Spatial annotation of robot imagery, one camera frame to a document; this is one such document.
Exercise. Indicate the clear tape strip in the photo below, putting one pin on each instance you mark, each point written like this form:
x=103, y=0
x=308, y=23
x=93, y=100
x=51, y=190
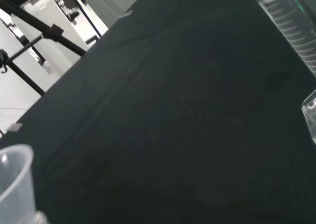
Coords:
x=13, y=127
x=126, y=13

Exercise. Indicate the translucent plastic funnel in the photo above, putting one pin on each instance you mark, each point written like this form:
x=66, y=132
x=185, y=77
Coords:
x=14, y=179

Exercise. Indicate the black bench cloth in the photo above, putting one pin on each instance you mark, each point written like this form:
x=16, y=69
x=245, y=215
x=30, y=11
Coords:
x=172, y=115

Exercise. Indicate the white cabinet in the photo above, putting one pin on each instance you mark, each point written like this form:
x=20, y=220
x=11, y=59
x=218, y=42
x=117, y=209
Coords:
x=49, y=13

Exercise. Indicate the black tripod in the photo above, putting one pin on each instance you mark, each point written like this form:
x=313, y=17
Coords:
x=53, y=32

